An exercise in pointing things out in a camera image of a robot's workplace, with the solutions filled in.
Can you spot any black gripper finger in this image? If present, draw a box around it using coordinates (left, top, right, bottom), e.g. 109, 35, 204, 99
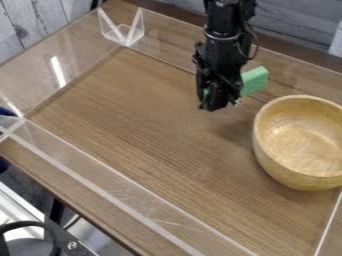
196, 66, 212, 110
208, 72, 243, 111

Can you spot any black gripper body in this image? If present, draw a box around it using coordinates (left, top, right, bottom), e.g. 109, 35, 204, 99
191, 31, 255, 101

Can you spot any green rectangular block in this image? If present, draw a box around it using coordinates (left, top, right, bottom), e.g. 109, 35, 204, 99
205, 66, 268, 105

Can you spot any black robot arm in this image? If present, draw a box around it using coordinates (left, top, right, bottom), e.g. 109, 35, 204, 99
192, 0, 257, 112

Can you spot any light wooden bowl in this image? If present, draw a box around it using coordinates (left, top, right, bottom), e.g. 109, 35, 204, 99
252, 95, 342, 191

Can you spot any blue object at edge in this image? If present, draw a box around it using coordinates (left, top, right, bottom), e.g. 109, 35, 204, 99
0, 106, 17, 174

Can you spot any black table leg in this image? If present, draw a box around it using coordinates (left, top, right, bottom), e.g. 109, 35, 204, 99
49, 199, 65, 225

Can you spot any clear acrylic tray wall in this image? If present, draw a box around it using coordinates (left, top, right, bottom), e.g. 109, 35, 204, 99
0, 3, 342, 256

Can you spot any black metal bracket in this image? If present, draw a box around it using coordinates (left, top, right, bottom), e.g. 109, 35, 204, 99
44, 219, 98, 256

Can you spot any black cable loop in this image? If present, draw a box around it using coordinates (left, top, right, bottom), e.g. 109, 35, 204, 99
0, 220, 62, 256

